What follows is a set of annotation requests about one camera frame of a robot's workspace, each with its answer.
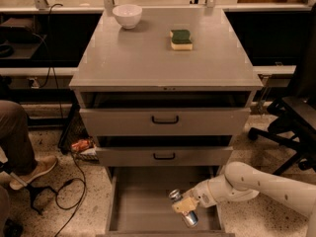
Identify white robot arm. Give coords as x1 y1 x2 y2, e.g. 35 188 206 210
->
169 162 316 237

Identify redbull can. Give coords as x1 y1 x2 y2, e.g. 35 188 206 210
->
169 189 198 228

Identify black office chair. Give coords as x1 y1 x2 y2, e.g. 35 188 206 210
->
248 5 316 176

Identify grey drawer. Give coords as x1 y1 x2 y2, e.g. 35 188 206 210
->
97 135 233 167
98 166 235 237
78 92 252 137

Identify black cable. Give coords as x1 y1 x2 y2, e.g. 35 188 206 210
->
33 3 87 237

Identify grey top drawer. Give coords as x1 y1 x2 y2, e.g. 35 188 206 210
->
78 92 252 137

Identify person leg brown trousers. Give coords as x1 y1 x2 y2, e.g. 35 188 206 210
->
0 100 38 176

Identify grey middle drawer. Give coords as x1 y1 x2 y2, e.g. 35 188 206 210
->
97 135 233 167

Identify black top drawer handle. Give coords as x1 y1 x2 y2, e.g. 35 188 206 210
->
151 116 180 124

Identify tan shoe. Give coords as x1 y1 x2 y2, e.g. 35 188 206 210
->
8 155 58 184

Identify grey bottom drawer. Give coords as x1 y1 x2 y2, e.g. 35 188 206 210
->
98 166 235 237

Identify green yellow sponge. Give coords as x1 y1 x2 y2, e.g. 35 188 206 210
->
170 30 193 50

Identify black drawer handle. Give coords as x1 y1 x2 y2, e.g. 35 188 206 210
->
151 116 180 124
153 153 176 161

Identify orange snack packet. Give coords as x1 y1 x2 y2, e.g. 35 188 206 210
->
71 139 93 153

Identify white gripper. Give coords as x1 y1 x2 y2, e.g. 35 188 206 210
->
172 180 217 213

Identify black wire basket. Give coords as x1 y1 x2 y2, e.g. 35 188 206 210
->
58 107 98 162

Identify black middle drawer handle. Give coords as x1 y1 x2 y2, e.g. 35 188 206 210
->
153 153 176 161

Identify white bowl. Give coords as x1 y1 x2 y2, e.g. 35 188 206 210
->
113 4 142 29

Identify grey drawer cabinet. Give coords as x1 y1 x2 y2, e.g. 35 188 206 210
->
68 6 264 237

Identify black stand foot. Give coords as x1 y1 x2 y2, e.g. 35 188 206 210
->
0 161 57 215

